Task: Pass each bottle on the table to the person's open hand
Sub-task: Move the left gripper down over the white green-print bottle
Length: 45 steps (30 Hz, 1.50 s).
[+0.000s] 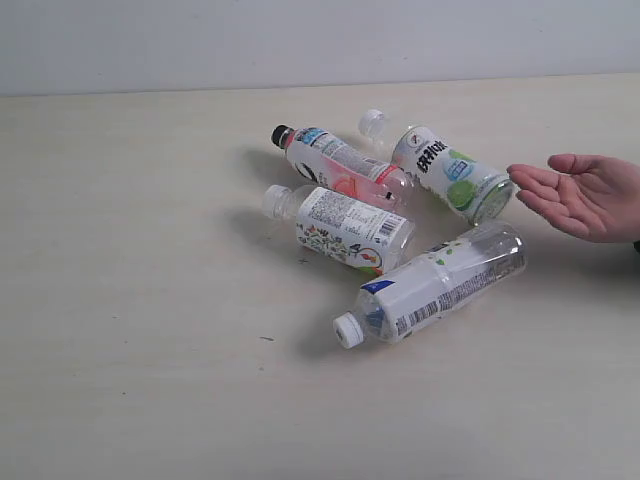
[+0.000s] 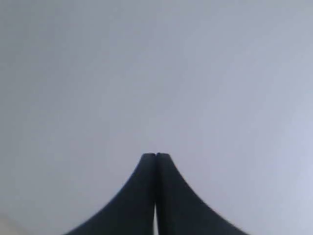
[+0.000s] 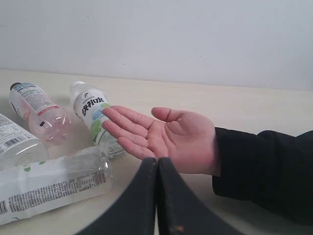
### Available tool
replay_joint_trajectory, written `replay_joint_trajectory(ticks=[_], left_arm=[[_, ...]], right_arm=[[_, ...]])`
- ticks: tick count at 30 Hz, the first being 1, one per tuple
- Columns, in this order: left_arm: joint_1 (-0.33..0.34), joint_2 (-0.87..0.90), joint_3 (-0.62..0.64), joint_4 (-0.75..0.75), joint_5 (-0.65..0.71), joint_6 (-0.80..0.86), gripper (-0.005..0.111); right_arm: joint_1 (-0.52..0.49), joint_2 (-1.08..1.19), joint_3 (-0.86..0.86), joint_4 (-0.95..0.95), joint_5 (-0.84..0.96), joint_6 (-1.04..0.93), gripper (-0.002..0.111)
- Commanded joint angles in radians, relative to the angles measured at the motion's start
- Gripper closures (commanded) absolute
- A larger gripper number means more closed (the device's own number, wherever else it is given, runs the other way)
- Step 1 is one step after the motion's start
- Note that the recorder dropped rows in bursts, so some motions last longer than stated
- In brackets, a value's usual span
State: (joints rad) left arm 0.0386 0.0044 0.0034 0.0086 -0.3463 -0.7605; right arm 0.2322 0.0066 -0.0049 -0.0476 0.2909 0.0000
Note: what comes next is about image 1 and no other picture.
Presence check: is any person's open hand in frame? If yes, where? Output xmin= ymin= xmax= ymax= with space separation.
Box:
xmin=507 ymin=153 xmax=639 ymax=244

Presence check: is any large white label bottle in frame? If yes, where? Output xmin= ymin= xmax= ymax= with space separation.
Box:
xmin=333 ymin=221 xmax=527 ymax=349

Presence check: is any floral label clear bottle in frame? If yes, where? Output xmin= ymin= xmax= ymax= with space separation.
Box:
xmin=262 ymin=185 xmax=415 ymax=276

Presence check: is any pink peach drink bottle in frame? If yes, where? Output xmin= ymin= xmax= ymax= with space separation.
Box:
xmin=271 ymin=125 xmax=413 ymax=213

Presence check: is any lime label drink bottle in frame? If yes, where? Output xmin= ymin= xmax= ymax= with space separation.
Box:
xmin=358 ymin=109 xmax=515 ymax=226

